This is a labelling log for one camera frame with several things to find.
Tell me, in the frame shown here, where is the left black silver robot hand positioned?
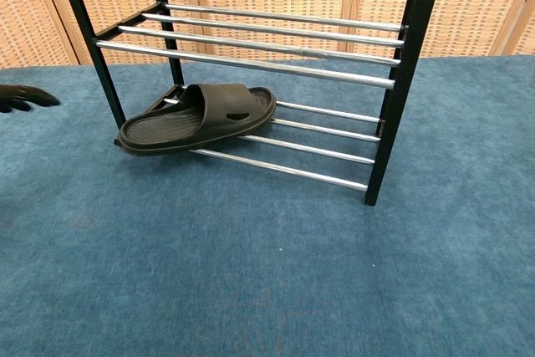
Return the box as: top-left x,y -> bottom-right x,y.
0,84 -> 61,114

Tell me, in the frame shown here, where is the black rubber slipper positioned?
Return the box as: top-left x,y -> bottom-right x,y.
115,83 -> 278,158

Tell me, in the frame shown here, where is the black chrome shoe rack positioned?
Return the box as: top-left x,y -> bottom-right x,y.
52,0 -> 449,207

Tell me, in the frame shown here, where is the blue felt table cover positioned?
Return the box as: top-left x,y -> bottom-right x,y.
0,54 -> 535,357

